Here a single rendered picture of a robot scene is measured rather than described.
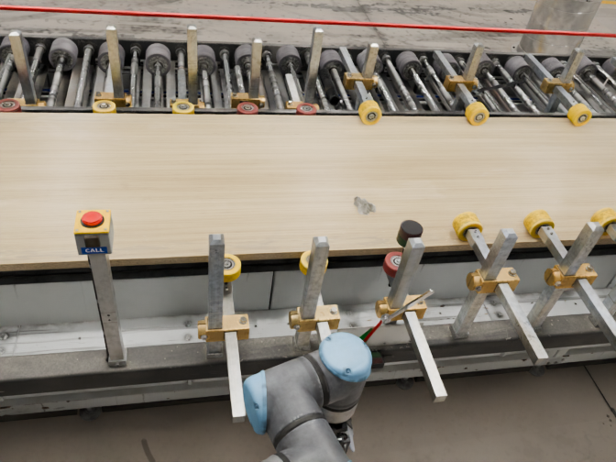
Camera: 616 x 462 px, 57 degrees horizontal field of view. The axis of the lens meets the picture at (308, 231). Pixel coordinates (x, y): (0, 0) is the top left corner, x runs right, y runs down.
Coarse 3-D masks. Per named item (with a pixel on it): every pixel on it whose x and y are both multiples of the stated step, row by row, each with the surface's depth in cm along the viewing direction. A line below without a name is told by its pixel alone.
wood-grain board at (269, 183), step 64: (0, 128) 189; (64, 128) 193; (128, 128) 198; (192, 128) 203; (256, 128) 208; (320, 128) 213; (384, 128) 218; (448, 128) 224; (512, 128) 231; (576, 128) 237; (0, 192) 167; (64, 192) 171; (128, 192) 174; (192, 192) 178; (256, 192) 182; (320, 192) 186; (384, 192) 190; (448, 192) 194; (512, 192) 199; (576, 192) 204; (0, 256) 150; (64, 256) 153; (128, 256) 156; (192, 256) 159; (256, 256) 163
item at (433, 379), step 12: (408, 312) 159; (408, 324) 157; (420, 336) 154; (420, 348) 151; (420, 360) 150; (432, 360) 148; (432, 372) 146; (432, 384) 143; (432, 396) 143; (444, 396) 142
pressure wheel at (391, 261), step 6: (390, 252) 169; (396, 252) 169; (390, 258) 167; (396, 258) 167; (384, 264) 167; (390, 264) 165; (396, 264) 166; (384, 270) 167; (390, 270) 165; (396, 270) 164; (390, 276) 166
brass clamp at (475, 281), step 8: (472, 272) 160; (504, 272) 160; (472, 280) 158; (480, 280) 157; (488, 280) 157; (496, 280) 157; (504, 280) 157; (512, 280) 158; (472, 288) 158; (480, 288) 157; (488, 288) 158; (512, 288) 161
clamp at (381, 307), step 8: (408, 296) 162; (416, 296) 163; (376, 304) 162; (384, 304) 159; (416, 304) 160; (424, 304) 161; (376, 312) 162; (384, 312) 158; (392, 312) 158; (416, 312) 160; (424, 312) 161; (392, 320) 161
